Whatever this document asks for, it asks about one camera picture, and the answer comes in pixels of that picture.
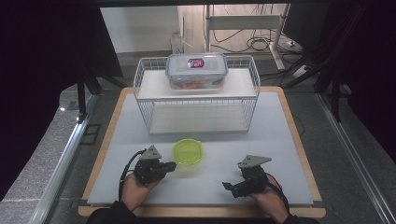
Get dark curtain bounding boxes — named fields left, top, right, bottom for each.
left=0, top=0, right=124, bottom=202
left=283, top=0, right=396, bottom=157

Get person's right hand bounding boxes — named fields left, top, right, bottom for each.
left=247, top=175, right=290, bottom=224

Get clear container with green lid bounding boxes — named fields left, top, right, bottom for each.
left=172, top=138, right=204, bottom=167

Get aluminium rail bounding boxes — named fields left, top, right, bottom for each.
left=315, top=92, right=396, bottom=224
left=29, top=92, right=101, bottom=224

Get black floor cables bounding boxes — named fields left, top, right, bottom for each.
left=211, top=29, right=309, bottom=85

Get white wire rack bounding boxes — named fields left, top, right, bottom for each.
left=133, top=55, right=262, bottom=135

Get black metal stand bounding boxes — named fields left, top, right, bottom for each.
left=76, top=63, right=129, bottom=124
left=281, top=6, right=368, bottom=123

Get white power strip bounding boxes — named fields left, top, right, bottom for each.
left=291, top=64, right=313, bottom=79

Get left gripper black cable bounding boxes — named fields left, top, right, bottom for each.
left=118, top=149, right=147, bottom=203

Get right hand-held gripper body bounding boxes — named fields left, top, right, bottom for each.
left=237, top=154, right=273, bottom=194

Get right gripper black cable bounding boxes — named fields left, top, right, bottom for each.
left=265, top=173, right=291, bottom=215

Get person's left hand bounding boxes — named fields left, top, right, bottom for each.
left=120, top=172, right=163, bottom=213

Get white metal desk frame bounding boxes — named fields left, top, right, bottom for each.
left=204, top=3, right=290, bottom=72

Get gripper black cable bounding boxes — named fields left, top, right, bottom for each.
left=265, top=173, right=291, bottom=215
left=118, top=149, right=147, bottom=203

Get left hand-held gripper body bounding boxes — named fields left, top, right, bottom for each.
left=134, top=145, right=167, bottom=187

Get pale grey table mat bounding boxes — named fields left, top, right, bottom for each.
left=87, top=91, right=315, bottom=206

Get clear container with blue-sealed lid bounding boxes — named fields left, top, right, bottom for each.
left=164, top=52, right=229, bottom=91

